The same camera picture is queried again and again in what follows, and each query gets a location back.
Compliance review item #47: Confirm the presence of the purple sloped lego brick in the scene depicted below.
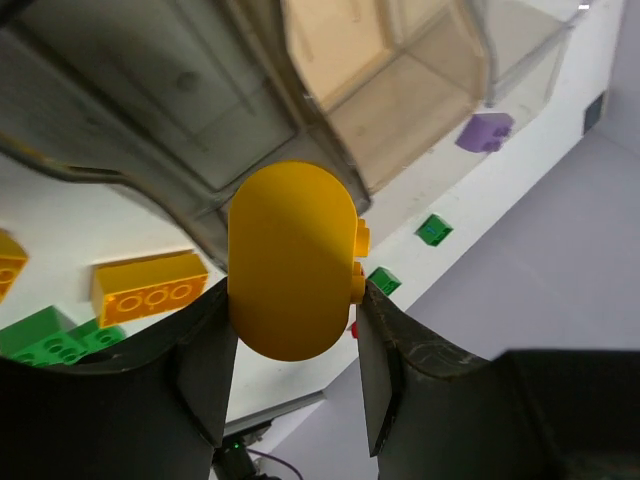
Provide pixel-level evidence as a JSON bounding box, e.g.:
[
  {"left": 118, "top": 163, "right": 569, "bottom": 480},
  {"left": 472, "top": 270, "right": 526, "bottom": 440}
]
[{"left": 455, "top": 113, "right": 514, "bottom": 153}]

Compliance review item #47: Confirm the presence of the green 2x2 lego brick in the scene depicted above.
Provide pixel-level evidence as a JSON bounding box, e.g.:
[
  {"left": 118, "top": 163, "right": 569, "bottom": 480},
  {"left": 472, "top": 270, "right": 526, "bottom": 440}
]
[{"left": 1, "top": 306, "right": 73, "bottom": 358}]

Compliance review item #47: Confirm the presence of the clear stepped organizer tray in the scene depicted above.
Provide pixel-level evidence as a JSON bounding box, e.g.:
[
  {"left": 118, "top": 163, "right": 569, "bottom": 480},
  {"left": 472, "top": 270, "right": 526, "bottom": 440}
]
[{"left": 1, "top": 1, "right": 587, "bottom": 267}]

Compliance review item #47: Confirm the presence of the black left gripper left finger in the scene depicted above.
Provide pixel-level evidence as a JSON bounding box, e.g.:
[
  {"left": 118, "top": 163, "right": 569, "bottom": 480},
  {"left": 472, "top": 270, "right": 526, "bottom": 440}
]
[{"left": 1, "top": 284, "right": 237, "bottom": 479}]

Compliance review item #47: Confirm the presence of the green upside-down 2x2 lego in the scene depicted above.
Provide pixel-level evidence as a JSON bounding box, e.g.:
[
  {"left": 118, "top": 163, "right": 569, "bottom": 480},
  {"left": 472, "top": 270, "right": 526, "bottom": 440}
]
[{"left": 415, "top": 214, "right": 453, "bottom": 247}]

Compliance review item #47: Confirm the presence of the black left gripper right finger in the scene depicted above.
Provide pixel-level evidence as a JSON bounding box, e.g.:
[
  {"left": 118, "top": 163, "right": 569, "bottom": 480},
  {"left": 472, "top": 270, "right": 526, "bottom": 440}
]
[{"left": 356, "top": 284, "right": 639, "bottom": 479}]

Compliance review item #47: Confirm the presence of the dark label sticker right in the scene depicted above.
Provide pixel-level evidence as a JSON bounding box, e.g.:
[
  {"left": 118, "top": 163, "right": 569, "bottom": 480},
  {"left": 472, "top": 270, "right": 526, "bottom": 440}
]
[{"left": 583, "top": 92, "right": 606, "bottom": 135}]

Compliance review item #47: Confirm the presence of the green 2x4 lego brick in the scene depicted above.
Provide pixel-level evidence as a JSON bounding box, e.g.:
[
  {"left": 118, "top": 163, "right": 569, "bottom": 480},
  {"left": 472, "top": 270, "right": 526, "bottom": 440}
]
[{"left": 7, "top": 319, "right": 126, "bottom": 368}]

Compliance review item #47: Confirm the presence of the green upside-down 2x3 lego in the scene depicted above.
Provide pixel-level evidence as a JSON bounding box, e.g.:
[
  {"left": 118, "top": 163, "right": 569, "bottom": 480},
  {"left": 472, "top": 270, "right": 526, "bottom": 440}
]
[{"left": 367, "top": 266, "right": 402, "bottom": 296}]

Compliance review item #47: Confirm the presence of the yellow 2x4 lego brick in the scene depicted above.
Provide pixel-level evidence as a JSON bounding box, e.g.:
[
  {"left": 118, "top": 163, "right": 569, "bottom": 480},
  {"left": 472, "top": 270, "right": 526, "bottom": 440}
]
[{"left": 0, "top": 230, "right": 29, "bottom": 301}]

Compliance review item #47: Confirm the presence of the yellow rounded lego brick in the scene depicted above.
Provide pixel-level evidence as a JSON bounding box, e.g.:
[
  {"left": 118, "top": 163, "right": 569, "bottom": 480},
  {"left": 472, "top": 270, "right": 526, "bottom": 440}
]
[{"left": 227, "top": 161, "right": 371, "bottom": 362}]

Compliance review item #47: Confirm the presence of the yellow upside-down lego brick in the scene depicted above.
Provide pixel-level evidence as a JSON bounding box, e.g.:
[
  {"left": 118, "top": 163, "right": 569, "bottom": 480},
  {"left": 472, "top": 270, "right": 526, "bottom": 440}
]
[{"left": 91, "top": 251, "right": 209, "bottom": 329}]

